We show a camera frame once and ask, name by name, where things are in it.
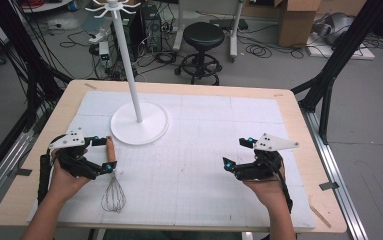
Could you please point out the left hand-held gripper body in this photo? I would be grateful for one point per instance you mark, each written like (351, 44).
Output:
(68, 139)

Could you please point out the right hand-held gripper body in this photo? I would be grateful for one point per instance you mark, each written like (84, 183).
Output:
(274, 142)

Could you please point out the person's left hand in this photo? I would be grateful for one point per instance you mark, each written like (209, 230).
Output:
(62, 185)

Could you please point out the person's right hand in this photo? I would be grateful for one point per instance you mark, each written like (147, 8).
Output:
(270, 191)

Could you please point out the white gridded mat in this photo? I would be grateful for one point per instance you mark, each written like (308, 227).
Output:
(192, 166)

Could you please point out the white hook stand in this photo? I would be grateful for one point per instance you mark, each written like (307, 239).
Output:
(139, 125)

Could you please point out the black tape piece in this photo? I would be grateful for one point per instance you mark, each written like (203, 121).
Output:
(24, 172)
(329, 186)

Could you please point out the thin wooden stick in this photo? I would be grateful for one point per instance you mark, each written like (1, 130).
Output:
(319, 216)

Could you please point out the white power adapter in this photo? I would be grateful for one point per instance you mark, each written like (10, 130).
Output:
(104, 50)

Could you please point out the white stand leg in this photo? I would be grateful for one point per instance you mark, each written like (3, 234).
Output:
(235, 33)
(178, 26)

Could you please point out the white flat board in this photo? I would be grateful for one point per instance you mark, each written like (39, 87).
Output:
(339, 51)

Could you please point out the black round stool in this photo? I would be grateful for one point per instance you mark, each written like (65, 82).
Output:
(203, 36)

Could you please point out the flat black box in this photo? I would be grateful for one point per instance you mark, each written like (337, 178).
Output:
(227, 24)

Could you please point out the cardboard box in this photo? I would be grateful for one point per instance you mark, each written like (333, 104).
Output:
(295, 23)

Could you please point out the black computer tower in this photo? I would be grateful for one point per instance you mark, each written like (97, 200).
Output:
(151, 30)

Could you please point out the grey rounded device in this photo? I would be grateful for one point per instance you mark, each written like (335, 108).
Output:
(335, 26)

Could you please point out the aluminium rail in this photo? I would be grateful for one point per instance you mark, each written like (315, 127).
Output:
(2, 170)
(332, 173)

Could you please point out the black metal frame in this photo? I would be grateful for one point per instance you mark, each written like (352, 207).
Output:
(29, 63)
(332, 66)

